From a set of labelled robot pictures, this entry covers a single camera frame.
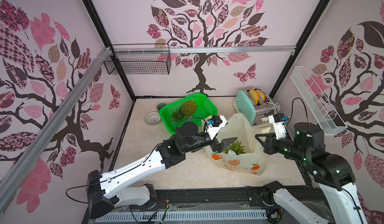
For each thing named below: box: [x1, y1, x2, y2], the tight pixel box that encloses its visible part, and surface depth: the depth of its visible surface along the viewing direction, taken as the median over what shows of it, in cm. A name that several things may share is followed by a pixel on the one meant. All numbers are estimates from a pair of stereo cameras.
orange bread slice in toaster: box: [255, 89, 266, 102], surface depth 97 cm
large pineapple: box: [170, 100, 197, 123], surface depth 105 cm
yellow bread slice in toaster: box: [248, 89, 259, 105], surface depth 96 cm
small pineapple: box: [224, 140, 246, 155], surface depth 74 cm
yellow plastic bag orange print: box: [205, 113, 271, 176], surface depth 71 cm
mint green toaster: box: [233, 87, 275, 128], surface depth 96 cm
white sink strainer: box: [145, 111, 161, 125], surface depth 106 cm
